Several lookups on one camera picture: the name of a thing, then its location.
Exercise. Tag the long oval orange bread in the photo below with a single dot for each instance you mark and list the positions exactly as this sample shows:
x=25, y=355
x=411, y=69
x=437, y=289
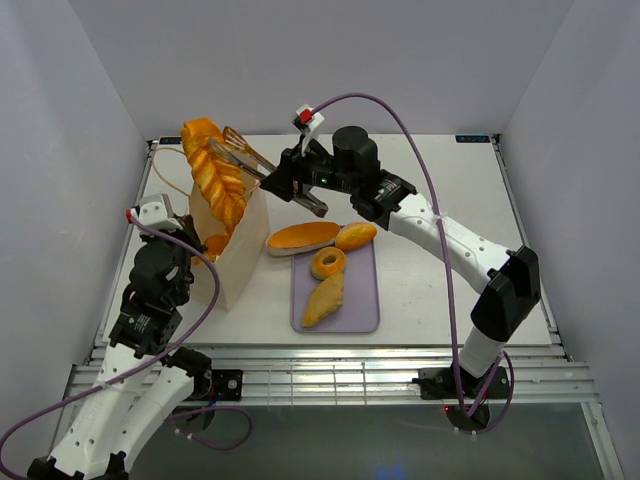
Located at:
x=302, y=238

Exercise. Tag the lilac plastic tray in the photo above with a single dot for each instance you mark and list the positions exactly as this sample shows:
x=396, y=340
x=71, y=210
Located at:
x=360, y=310

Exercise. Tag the left table label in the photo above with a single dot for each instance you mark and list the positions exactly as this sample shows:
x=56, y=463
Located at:
x=170, y=140

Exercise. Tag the small round bun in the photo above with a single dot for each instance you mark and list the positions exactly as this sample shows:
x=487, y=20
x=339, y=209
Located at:
x=355, y=236

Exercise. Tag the base motor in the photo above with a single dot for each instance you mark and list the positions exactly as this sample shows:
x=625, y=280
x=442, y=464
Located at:
x=221, y=385
x=439, y=383

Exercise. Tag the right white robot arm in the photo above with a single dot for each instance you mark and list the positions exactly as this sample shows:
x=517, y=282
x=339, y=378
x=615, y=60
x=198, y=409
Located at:
x=507, y=281

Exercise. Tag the aluminium rail frame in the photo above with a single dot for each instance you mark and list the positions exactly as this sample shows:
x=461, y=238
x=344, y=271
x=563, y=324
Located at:
x=383, y=376

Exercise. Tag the metal serving tongs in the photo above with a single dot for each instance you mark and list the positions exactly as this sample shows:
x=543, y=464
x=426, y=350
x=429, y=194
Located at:
x=233, y=148

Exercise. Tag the right table label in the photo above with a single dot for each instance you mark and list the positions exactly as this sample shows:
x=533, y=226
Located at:
x=472, y=139

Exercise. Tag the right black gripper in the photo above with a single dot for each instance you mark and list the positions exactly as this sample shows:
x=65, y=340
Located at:
x=291, y=168

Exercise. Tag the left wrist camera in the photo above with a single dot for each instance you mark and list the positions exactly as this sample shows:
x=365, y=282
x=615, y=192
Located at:
x=155, y=211

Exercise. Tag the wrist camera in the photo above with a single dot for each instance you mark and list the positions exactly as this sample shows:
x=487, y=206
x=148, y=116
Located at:
x=308, y=124
x=155, y=211

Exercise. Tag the left base motor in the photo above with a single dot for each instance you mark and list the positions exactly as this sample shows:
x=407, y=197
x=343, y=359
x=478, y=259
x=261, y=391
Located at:
x=221, y=385

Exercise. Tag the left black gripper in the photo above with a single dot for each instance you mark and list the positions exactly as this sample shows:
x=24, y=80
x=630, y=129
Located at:
x=187, y=231

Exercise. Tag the table label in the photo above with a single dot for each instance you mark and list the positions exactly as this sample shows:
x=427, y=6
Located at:
x=472, y=139
x=170, y=140

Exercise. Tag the sesame ring bread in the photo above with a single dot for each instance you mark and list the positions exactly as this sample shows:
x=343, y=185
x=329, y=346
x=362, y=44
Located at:
x=326, y=262

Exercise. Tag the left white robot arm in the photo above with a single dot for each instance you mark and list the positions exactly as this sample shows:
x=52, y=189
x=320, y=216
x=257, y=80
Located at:
x=141, y=380

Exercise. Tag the large braided bread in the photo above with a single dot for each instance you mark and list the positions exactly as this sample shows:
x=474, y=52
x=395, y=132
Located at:
x=219, y=182

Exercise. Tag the cream paper bag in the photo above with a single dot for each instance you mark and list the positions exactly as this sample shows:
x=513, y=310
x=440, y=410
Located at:
x=171, y=175

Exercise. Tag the right base motor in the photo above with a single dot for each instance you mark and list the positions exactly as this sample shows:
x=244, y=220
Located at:
x=439, y=383

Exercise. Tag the orange glazed twisted bread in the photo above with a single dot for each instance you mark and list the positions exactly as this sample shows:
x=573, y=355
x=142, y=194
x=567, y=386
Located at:
x=215, y=246

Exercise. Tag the triangular turnover pastry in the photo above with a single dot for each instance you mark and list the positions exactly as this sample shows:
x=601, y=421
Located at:
x=324, y=300

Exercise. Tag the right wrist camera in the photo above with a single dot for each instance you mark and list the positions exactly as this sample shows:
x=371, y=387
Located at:
x=308, y=124

